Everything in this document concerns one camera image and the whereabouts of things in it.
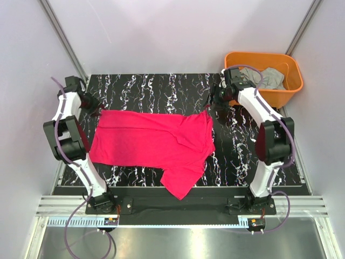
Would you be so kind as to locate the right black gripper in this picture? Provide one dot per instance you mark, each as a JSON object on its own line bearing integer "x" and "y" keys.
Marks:
{"x": 209, "y": 102}

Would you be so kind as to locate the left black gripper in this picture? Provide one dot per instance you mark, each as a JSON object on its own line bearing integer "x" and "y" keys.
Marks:
{"x": 96, "y": 103}

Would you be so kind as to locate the pink t shirt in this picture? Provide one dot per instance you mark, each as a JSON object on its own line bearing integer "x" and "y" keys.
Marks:
{"x": 177, "y": 144}

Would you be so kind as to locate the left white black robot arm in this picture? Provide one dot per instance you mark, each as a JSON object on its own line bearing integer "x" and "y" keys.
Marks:
{"x": 69, "y": 144}

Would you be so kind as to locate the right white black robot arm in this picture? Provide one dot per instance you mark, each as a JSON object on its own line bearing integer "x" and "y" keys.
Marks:
{"x": 274, "y": 146}

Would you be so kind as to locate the grey t shirt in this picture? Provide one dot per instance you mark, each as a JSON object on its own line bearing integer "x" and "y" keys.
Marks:
{"x": 272, "y": 78}

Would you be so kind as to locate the orange plastic basket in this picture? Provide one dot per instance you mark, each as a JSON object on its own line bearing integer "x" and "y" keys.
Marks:
{"x": 285, "y": 64}

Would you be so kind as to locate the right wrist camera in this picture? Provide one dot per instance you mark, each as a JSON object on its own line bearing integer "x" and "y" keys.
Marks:
{"x": 231, "y": 75}

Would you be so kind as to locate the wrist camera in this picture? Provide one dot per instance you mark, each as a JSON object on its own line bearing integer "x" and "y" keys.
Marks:
{"x": 74, "y": 84}
{"x": 231, "y": 75}

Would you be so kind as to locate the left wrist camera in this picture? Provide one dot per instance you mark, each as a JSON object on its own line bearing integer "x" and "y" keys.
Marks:
{"x": 74, "y": 84}

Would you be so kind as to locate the slotted white cable duct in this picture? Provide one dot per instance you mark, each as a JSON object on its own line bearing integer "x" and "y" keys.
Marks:
{"x": 111, "y": 222}

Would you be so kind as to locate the left aluminium frame post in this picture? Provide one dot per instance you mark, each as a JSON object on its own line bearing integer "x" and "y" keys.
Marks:
{"x": 59, "y": 31}

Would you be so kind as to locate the aluminium frame post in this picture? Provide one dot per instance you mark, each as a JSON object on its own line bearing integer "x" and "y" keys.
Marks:
{"x": 311, "y": 12}
{"x": 59, "y": 31}

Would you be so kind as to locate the right aluminium frame post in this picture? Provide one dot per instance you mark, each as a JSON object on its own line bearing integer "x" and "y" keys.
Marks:
{"x": 311, "y": 12}

